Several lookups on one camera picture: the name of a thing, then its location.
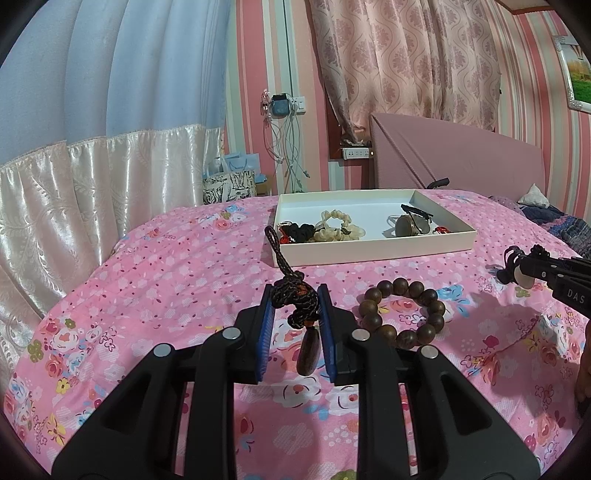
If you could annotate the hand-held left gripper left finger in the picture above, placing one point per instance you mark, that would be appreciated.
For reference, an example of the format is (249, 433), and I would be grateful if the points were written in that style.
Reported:
(265, 337)

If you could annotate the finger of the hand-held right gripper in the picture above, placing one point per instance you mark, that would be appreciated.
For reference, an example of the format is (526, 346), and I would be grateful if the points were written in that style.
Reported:
(535, 276)
(561, 264)

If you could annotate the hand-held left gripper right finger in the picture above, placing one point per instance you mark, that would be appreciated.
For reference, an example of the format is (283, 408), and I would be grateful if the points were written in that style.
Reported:
(326, 332)

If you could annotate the white shallow tray box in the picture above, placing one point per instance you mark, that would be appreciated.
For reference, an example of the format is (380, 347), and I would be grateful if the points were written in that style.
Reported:
(360, 244)

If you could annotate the amber pendant with red knot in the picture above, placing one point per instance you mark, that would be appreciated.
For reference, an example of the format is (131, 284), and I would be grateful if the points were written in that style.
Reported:
(287, 237)

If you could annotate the beige band wrist watch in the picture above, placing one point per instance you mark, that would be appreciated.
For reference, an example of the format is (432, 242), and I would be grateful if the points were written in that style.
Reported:
(406, 226)

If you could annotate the person's right hand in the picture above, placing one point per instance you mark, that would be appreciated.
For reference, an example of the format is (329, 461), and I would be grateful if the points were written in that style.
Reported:
(584, 378)

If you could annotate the dark patterned blanket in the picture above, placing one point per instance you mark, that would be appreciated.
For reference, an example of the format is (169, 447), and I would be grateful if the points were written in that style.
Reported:
(563, 230)

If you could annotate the white crumpled cloth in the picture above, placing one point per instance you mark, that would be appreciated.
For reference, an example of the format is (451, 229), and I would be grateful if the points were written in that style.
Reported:
(533, 197)

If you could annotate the purple dotted blanket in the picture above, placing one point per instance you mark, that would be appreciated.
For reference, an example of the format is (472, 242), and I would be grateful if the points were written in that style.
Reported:
(505, 201)

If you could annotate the pink floral bedsheet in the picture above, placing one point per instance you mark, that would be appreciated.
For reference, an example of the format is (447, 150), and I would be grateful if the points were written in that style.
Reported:
(161, 277)

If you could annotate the pink headboard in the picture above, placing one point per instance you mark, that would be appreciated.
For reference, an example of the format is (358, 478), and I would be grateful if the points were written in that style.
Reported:
(461, 152)

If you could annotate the patterned gift bag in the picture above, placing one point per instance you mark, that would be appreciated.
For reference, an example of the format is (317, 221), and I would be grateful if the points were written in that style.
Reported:
(228, 188)

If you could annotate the light blue paper bag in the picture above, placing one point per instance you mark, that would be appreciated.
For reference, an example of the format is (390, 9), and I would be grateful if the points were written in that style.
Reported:
(242, 162)

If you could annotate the white power strip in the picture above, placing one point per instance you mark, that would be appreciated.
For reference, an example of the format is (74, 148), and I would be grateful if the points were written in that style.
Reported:
(356, 153)

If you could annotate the blue charger device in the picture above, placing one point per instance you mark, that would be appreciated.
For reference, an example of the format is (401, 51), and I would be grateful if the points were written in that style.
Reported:
(281, 106)

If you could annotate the pink patterned curtain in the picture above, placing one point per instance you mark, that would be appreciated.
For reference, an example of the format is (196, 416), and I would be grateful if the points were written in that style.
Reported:
(406, 60)

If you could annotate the blue and cream satin curtain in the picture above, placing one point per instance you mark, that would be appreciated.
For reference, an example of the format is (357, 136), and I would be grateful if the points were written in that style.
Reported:
(115, 92)

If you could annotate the framed wall picture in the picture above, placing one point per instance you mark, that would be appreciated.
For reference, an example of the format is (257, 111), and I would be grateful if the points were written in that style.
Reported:
(579, 78)

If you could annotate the white wall socket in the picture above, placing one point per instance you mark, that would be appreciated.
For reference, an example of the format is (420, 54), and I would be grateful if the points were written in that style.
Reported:
(300, 104)

